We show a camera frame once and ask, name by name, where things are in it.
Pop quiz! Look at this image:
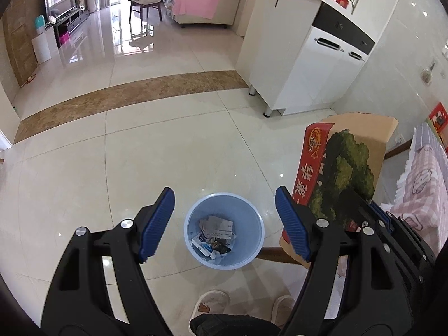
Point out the white slipper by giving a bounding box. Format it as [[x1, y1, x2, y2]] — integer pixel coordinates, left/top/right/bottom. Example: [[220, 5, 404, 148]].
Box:
[[188, 290, 230, 335]]

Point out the white cylindrical stool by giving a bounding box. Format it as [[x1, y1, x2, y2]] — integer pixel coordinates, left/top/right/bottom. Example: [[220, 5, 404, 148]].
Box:
[[32, 33, 52, 64]]

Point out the pink blue checkered tablecloth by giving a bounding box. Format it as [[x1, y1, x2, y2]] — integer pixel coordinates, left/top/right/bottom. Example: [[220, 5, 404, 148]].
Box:
[[381, 122, 447, 254]]

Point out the pink blanket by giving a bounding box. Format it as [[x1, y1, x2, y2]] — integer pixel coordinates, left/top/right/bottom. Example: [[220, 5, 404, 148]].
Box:
[[172, 0, 220, 20]]

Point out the white black sideboard cabinet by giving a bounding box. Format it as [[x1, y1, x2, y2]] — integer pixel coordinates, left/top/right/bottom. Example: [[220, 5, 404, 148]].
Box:
[[235, 0, 375, 118]]

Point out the blue plastic trash bin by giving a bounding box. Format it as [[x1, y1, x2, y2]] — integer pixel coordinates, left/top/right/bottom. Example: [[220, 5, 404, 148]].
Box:
[[184, 193, 265, 271]]

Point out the cardboard vegetable box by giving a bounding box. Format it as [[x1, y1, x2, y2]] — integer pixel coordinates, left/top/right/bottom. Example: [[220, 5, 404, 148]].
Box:
[[275, 112, 399, 269]]

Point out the beige sofa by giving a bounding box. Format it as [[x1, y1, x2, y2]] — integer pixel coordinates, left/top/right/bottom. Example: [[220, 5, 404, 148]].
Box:
[[163, 0, 240, 27]]

